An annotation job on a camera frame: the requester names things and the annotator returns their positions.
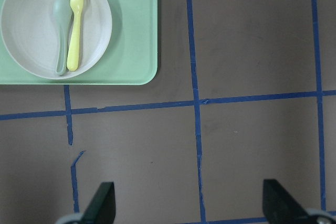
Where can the yellow plastic fork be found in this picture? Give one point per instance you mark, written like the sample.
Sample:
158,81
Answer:
77,7

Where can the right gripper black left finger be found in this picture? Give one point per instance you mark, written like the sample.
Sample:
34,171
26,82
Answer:
102,208

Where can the grey-green plastic spoon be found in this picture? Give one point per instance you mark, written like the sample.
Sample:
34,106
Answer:
62,14

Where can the beige round plate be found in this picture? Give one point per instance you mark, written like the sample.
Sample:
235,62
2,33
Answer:
31,36

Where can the light green plastic tray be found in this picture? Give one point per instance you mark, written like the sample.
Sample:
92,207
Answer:
129,59

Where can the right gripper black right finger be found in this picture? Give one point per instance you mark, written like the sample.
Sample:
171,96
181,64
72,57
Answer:
279,207

